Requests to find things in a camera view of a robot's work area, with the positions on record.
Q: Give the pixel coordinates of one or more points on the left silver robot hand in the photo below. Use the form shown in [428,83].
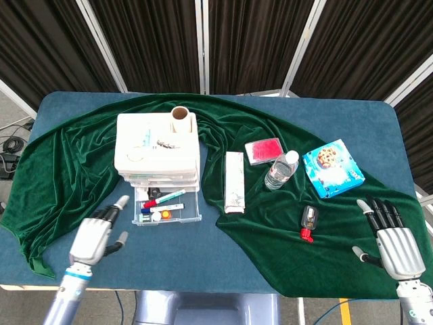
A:
[89,240]

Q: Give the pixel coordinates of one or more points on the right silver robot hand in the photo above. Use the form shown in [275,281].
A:
[399,250]

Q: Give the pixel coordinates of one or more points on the grey robot base column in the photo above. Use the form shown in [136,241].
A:
[206,309]

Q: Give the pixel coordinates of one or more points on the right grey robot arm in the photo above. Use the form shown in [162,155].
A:
[414,301]

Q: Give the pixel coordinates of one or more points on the white drawer organizer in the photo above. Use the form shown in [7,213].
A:
[159,162]

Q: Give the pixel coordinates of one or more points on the green white eraser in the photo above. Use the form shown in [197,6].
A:
[144,218]

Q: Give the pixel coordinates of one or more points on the white round cap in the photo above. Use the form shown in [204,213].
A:
[156,217]

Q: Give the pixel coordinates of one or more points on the green velvet cloth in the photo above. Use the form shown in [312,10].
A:
[67,169]

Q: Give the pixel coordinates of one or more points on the black binder clip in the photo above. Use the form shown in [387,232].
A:
[154,193]

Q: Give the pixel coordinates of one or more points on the orange round button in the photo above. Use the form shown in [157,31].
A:
[166,215]

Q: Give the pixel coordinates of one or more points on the marker with blue cap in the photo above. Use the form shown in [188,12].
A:
[165,207]

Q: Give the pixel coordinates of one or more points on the marker with red cap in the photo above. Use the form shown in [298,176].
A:
[165,198]

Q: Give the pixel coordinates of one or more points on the blue felt table cover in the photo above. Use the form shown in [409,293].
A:
[176,254]

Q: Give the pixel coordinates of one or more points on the small bottle with red cap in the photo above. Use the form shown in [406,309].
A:
[309,218]

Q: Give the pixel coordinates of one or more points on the blue cookie box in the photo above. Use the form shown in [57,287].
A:
[333,169]

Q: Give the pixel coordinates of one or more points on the black power adapter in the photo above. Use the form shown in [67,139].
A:
[6,166]

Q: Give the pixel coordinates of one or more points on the clear plastic water bottle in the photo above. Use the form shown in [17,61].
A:
[279,171]

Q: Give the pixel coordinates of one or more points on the brown cardboard tube roll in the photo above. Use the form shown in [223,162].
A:
[180,122]

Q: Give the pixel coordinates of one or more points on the long white carton box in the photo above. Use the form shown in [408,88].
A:
[234,183]

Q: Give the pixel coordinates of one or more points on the red ink pad case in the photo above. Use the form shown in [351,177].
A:
[264,150]

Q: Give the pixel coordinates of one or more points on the black curtain folding screen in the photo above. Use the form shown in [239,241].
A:
[257,44]

